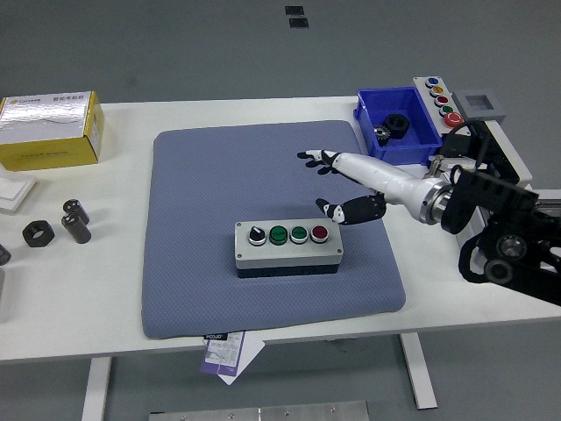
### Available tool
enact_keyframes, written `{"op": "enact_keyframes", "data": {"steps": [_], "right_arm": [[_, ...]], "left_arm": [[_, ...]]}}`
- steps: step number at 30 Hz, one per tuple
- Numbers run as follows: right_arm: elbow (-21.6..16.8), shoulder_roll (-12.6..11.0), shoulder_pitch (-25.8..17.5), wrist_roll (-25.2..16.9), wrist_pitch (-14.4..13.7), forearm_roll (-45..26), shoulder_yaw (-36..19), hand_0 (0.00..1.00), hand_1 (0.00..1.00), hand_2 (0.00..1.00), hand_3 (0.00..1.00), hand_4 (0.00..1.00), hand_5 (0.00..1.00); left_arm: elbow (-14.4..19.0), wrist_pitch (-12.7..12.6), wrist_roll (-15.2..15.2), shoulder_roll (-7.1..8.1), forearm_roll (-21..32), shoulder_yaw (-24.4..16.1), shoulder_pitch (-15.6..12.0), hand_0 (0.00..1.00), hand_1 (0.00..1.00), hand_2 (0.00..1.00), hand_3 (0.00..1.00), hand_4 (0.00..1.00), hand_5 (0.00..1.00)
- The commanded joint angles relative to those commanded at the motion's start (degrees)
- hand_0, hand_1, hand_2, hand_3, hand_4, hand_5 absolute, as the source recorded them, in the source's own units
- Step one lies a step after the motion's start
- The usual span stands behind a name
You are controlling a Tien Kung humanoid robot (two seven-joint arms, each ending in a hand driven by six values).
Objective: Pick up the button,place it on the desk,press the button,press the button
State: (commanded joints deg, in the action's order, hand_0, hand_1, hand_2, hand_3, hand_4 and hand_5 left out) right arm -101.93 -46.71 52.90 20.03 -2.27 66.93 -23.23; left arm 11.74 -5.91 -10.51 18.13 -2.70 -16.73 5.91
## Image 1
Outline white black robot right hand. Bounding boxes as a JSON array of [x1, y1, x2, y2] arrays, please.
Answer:
[[296, 148, 433, 225]]

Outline grey four-button control box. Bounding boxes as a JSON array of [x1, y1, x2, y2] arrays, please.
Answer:
[[233, 220, 344, 280]]

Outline white five-button control box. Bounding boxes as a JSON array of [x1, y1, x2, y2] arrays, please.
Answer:
[[413, 75, 473, 141]]

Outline black hex nut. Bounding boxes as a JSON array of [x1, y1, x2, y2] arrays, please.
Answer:
[[21, 219, 56, 248], [383, 113, 411, 139]]

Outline blue plastic bin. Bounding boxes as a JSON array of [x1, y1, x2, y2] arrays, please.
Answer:
[[353, 86, 444, 167]]

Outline white black machine housing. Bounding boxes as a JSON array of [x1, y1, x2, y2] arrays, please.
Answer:
[[468, 118, 534, 192]]

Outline white distribution box clear window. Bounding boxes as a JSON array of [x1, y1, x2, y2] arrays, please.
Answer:
[[454, 189, 561, 249]]

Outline grey-blue padded mat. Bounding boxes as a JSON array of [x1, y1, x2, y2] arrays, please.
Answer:
[[140, 120, 407, 339]]

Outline white table leg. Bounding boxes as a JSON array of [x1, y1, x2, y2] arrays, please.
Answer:
[[81, 357, 113, 421], [398, 332, 438, 410]]

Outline white paper card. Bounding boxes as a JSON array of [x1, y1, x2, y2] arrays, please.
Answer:
[[217, 336, 266, 386]]

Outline purple white mat label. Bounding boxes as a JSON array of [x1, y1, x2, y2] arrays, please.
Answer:
[[200, 331, 246, 377]]

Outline black cylindrical capacitor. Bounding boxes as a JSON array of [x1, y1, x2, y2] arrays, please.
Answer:
[[60, 213, 92, 245], [62, 198, 90, 225]]

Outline yellow silver cardboard box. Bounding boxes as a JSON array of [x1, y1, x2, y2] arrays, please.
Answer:
[[0, 90, 105, 172]]

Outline white wall switch plate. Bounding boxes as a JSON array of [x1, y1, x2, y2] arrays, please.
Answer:
[[428, 153, 478, 172]]

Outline grey square frame box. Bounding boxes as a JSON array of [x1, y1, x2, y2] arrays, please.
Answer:
[[451, 89, 508, 123]]

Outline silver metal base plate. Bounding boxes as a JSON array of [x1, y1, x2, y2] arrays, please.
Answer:
[[148, 399, 370, 421]]

